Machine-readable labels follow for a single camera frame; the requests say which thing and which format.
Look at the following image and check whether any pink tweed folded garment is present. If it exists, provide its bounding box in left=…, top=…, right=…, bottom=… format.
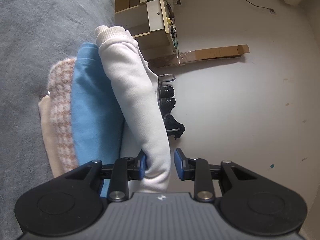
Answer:
left=47, top=57, right=79, bottom=172

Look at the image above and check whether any grey fleece bed blanket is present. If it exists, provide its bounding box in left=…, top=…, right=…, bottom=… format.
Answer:
left=1, top=0, right=114, bottom=239

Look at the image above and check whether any beige folded garment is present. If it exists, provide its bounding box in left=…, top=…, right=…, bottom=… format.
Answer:
left=38, top=95, right=63, bottom=178

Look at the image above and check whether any cream bear hoodie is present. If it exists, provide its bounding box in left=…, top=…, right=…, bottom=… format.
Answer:
left=95, top=25, right=171, bottom=193

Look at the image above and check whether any white wooden desk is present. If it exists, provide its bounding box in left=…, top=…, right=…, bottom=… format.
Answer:
left=114, top=0, right=180, bottom=67

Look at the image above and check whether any long cardboard box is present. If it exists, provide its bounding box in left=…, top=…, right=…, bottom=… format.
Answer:
left=178, top=44, right=250, bottom=63

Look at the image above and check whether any blue folded garment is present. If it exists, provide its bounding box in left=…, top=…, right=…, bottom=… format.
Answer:
left=71, top=43, right=124, bottom=165

